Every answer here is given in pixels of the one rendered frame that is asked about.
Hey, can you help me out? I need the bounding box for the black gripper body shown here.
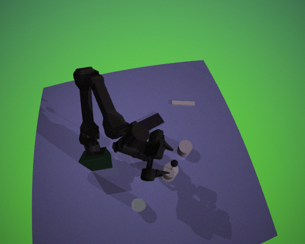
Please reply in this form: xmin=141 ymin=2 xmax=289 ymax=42
xmin=132 ymin=129 xmax=164 ymax=181

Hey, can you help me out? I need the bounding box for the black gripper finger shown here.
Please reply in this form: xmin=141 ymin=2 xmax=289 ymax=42
xmin=155 ymin=169 xmax=170 ymax=178
xmin=162 ymin=135 xmax=173 ymax=151

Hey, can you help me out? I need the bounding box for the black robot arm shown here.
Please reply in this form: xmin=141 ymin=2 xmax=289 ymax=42
xmin=73 ymin=67 xmax=166 ymax=161

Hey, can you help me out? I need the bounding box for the grey flat bar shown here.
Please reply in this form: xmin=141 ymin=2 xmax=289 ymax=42
xmin=172 ymin=100 xmax=195 ymax=106

